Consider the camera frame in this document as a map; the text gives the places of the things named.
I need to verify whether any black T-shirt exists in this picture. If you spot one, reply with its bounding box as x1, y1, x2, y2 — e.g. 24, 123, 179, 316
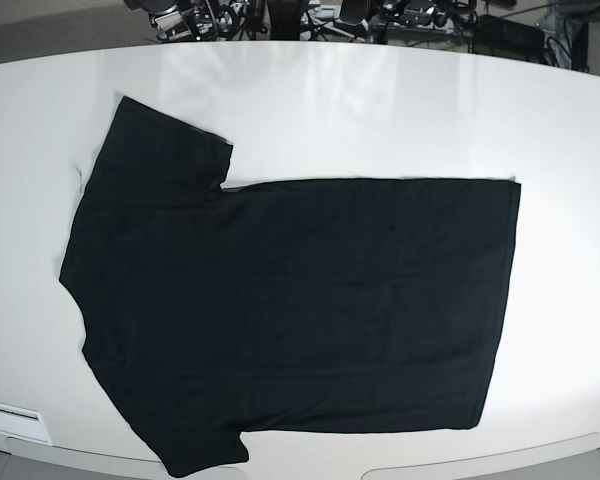
59, 98, 521, 478

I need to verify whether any black box device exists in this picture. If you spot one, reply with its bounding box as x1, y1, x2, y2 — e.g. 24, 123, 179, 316
473, 15, 545, 56

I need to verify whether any white label sticker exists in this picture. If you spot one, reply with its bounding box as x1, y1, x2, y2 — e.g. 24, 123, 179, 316
0, 403, 52, 446

